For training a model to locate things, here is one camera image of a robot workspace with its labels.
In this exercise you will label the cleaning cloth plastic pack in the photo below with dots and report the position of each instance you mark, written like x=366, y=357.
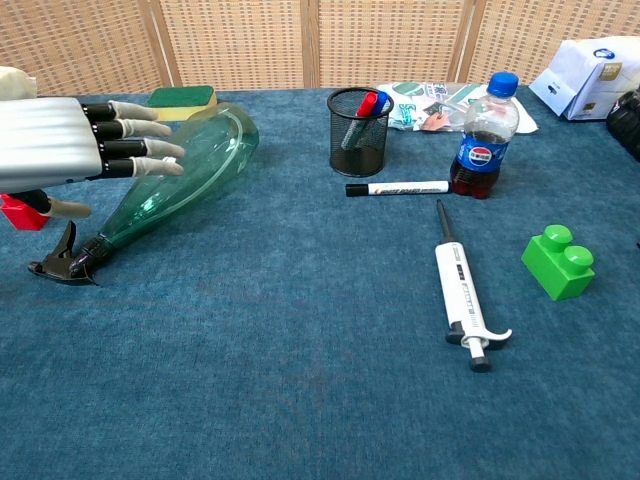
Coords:
x=415, y=100

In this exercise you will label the cream long wrapped package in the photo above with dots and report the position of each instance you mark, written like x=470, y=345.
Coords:
x=15, y=82

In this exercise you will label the white tissue pack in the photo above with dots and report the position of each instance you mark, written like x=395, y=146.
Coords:
x=585, y=75

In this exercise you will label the white marker black cap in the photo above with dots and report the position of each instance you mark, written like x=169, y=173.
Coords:
x=405, y=188

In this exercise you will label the dark beverage bottle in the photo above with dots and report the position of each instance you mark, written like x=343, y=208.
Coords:
x=627, y=122

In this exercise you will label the wicker folding screen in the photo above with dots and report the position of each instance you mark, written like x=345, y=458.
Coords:
x=235, y=40

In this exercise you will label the red toy brick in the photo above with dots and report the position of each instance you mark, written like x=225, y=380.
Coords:
x=22, y=218

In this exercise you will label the Pepsi cola bottle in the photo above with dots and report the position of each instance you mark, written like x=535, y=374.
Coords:
x=482, y=155

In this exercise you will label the green toy brick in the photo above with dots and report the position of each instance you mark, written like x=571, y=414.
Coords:
x=555, y=272

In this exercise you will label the white pipette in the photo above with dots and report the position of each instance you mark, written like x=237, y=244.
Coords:
x=462, y=285

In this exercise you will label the red capped marker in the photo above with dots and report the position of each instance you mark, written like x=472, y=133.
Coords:
x=367, y=104

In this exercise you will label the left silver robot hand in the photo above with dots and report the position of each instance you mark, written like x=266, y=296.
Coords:
x=45, y=142

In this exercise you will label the green yellow sponge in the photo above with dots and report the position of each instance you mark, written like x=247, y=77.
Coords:
x=185, y=95

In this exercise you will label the blue capped marker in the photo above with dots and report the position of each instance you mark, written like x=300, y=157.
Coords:
x=382, y=101

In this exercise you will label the black mesh pen holder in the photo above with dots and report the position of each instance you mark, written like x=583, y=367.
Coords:
x=360, y=160

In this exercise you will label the green transparent spray bottle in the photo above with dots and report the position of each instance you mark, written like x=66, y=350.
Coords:
x=200, y=150

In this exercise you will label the blue felt table cloth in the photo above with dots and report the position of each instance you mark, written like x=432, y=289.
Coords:
x=250, y=375

